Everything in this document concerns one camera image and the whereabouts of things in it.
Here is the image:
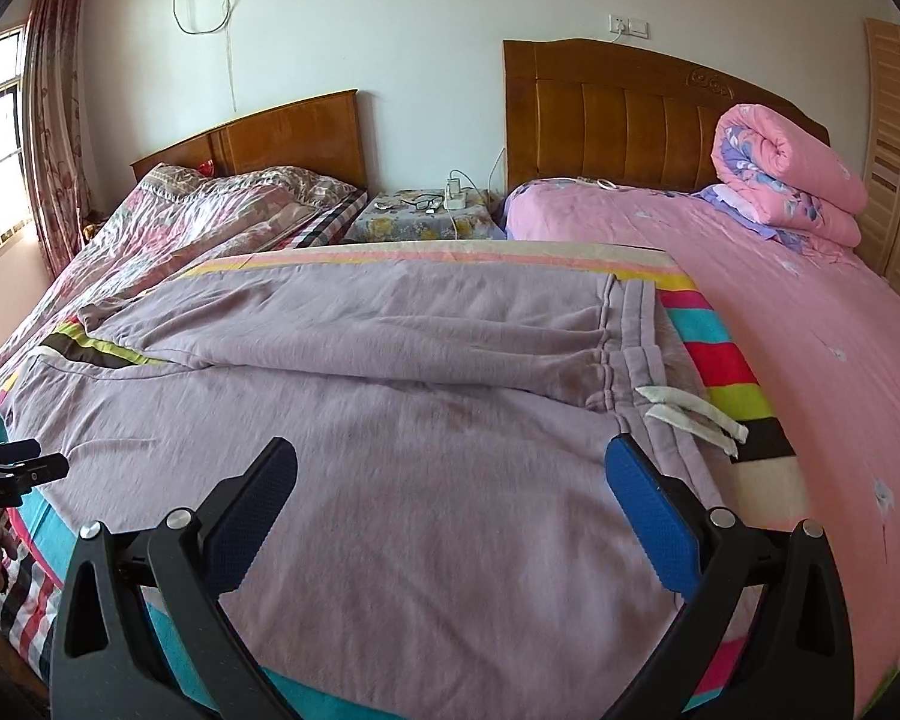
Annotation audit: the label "wooden headboard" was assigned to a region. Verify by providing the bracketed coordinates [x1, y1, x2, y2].
[502, 39, 829, 192]
[131, 89, 368, 188]

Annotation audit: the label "rainbow striped sheet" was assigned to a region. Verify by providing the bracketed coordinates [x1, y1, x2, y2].
[0, 239, 812, 720]

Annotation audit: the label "nightstand with floral cover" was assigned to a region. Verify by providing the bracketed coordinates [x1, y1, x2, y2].
[344, 188, 505, 244]

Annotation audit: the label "white power cable on wall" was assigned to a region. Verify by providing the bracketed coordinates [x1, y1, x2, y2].
[170, 0, 241, 114]

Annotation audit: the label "floral quilt on left bed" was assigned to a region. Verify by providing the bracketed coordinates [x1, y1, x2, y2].
[0, 161, 362, 392]

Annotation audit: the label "light wooden wardrobe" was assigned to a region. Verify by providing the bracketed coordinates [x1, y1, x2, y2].
[857, 18, 900, 295]

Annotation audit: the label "left wooden headboard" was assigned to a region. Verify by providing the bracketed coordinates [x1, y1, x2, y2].
[131, 89, 368, 188]

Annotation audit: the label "plaid checked bed sheet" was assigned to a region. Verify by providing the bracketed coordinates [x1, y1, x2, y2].
[0, 528, 63, 684]

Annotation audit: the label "lilac sweatpants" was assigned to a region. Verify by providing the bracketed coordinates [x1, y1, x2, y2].
[0, 257, 753, 720]

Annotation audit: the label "white wall socket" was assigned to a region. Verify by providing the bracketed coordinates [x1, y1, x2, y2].
[608, 15, 650, 39]

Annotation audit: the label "white power strip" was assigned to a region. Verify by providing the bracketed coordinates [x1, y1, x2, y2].
[443, 177, 466, 211]

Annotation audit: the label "rolled pink floral blanket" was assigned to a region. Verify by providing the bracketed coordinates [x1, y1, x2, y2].
[697, 104, 868, 249]

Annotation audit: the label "pink bedspread on right bed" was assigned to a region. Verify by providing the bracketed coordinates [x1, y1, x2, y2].
[505, 179, 900, 707]

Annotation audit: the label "pink floral curtain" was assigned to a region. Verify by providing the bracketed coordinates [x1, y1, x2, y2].
[20, 0, 92, 277]

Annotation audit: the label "right wooden headboard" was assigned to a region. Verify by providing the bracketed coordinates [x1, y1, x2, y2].
[502, 39, 829, 192]

